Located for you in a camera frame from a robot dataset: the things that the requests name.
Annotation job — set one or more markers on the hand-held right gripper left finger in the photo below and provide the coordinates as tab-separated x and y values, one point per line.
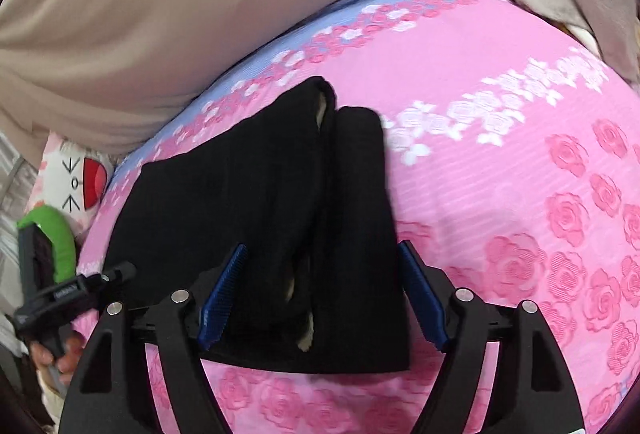
220	299

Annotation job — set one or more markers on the cartoon face pillow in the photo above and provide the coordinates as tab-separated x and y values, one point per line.
70	179

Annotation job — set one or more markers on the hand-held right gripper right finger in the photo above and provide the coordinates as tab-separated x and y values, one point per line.
422	299

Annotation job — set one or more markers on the white ribbed cloth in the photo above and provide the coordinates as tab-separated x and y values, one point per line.
12	184

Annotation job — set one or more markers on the pink rose bedsheet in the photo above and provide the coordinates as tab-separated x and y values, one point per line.
500	189

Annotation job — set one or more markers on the beige cloth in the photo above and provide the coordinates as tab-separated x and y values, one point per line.
175	23

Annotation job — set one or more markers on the person's left hand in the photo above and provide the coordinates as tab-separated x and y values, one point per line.
65	361

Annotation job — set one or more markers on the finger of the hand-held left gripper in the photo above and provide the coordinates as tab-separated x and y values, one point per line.
120	273

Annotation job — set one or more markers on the black pants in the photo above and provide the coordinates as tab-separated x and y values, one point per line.
350	214

